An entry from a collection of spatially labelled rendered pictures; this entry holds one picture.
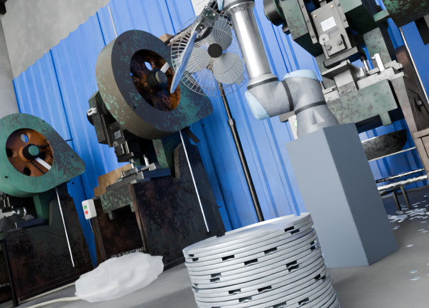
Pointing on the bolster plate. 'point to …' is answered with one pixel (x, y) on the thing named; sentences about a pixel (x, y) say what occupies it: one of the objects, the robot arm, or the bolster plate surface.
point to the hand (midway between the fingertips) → (194, 40)
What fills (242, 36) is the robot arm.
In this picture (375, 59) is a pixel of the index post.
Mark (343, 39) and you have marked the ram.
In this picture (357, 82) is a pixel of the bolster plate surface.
